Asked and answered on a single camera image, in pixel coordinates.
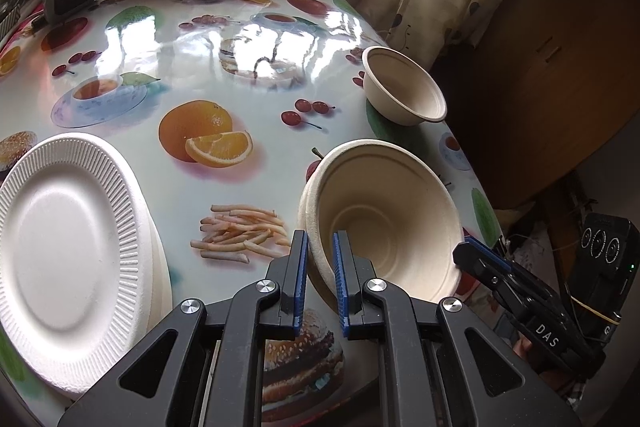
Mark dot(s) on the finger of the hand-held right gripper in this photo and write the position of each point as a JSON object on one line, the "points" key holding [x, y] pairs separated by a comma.
{"points": [[485, 249], [500, 282]]}

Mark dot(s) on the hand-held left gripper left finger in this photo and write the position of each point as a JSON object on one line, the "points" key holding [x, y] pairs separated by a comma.
{"points": [[300, 287]]}

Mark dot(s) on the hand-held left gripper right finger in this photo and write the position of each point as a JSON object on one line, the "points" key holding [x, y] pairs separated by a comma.
{"points": [[341, 287]]}

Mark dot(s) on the white foam plate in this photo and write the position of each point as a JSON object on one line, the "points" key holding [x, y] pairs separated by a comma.
{"points": [[65, 257], [157, 277], [168, 302]]}

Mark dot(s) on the small beige paper bowl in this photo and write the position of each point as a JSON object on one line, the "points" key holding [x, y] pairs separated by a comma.
{"points": [[400, 82]]}

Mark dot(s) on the wooden cabinet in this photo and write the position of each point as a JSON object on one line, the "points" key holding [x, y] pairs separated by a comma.
{"points": [[550, 82]]}

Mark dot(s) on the food print tablecloth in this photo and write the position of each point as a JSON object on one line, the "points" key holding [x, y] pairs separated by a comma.
{"points": [[200, 57]]}

